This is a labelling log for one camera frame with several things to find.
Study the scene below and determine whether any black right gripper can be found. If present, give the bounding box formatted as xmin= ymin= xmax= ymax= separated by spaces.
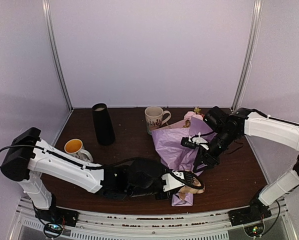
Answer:
xmin=192 ymin=129 xmax=238 ymax=174

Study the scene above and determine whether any purple flower bouquet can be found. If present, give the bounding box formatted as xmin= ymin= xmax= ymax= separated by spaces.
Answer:
xmin=151 ymin=106 xmax=218 ymax=207

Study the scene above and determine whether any beige satin ribbon bow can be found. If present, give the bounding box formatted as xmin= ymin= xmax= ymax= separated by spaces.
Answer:
xmin=178 ymin=177 xmax=205 ymax=201

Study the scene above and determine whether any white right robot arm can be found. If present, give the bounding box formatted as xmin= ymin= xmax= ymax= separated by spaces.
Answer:
xmin=190 ymin=106 xmax=299 ymax=221

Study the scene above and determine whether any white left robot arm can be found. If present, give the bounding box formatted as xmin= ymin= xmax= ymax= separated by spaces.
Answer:
xmin=0 ymin=127 xmax=178 ymax=222

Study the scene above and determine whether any black tall vase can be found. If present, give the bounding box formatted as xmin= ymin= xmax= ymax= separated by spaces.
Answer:
xmin=92 ymin=103 xmax=116 ymax=146

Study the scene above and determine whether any cream printed mug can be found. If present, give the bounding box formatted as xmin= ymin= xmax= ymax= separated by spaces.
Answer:
xmin=144 ymin=106 xmax=172 ymax=135

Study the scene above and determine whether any floral mug yellow inside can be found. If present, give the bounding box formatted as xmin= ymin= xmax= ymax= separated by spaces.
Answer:
xmin=64 ymin=138 xmax=94 ymax=163

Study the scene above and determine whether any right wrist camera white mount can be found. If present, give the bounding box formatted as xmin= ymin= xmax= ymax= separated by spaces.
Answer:
xmin=180 ymin=132 xmax=209 ymax=150

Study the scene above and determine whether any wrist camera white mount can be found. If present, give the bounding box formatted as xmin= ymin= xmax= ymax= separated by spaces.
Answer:
xmin=161 ymin=171 xmax=185 ymax=192
xmin=180 ymin=132 xmax=209 ymax=150

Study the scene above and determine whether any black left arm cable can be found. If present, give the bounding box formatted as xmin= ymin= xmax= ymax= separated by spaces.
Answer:
xmin=0 ymin=146 xmax=206 ymax=191

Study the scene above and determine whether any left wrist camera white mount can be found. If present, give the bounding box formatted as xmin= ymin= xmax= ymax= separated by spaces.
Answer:
xmin=161 ymin=171 xmax=185 ymax=192

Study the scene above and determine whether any white vented front rail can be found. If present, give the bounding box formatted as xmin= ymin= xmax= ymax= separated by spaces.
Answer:
xmin=7 ymin=197 xmax=299 ymax=240

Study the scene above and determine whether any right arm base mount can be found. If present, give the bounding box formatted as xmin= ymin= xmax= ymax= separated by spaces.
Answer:
xmin=228 ymin=191 xmax=272 ymax=238

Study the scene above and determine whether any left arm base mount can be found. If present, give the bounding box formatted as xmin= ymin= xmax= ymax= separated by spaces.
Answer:
xmin=32 ymin=202 xmax=79 ymax=240

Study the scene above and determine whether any right aluminium frame post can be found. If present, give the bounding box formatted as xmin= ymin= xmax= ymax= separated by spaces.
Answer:
xmin=231 ymin=0 xmax=264 ymax=111

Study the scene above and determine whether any aluminium frame post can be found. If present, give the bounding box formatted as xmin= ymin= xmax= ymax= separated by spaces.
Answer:
xmin=42 ymin=0 xmax=74 ymax=113
xmin=231 ymin=0 xmax=264 ymax=111

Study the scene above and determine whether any left aluminium frame post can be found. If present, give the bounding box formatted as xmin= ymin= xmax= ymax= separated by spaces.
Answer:
xmin=42 ymin=0 xmax=74 ymax=113

